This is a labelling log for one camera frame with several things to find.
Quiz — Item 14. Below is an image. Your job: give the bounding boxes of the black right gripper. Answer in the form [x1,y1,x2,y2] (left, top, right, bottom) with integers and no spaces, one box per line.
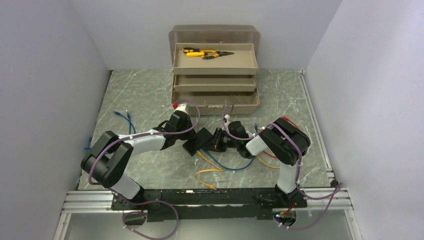
[201,128,239,154]

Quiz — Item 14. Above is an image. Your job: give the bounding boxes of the black network switch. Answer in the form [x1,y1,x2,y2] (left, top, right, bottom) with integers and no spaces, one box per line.
[182,127,213,157]

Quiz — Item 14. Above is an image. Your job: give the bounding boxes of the blue ethernet cable long loop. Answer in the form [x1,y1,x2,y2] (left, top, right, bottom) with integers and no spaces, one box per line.
[202,123,260,172]

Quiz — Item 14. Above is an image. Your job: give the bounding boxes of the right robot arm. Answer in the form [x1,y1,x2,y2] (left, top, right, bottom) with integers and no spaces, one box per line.
[202,116,311,208]

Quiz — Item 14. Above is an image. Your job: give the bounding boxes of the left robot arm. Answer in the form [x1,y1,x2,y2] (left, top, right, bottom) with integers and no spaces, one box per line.
[80,110,196,210]

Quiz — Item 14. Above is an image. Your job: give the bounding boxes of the beige plastic toolbox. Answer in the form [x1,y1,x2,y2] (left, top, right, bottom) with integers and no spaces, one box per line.
[168,24,261,116]

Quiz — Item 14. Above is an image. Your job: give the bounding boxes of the yellow black screwdriver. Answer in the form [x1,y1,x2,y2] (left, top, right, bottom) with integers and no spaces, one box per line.
[183,47,216,53]

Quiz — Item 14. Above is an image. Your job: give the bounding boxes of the yellow black pliers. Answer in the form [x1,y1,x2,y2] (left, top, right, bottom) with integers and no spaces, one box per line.
[186,50,234,60]

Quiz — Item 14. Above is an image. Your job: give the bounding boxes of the aluminium frame rail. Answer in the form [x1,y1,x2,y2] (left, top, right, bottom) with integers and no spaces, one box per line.
[52,70,353,240]

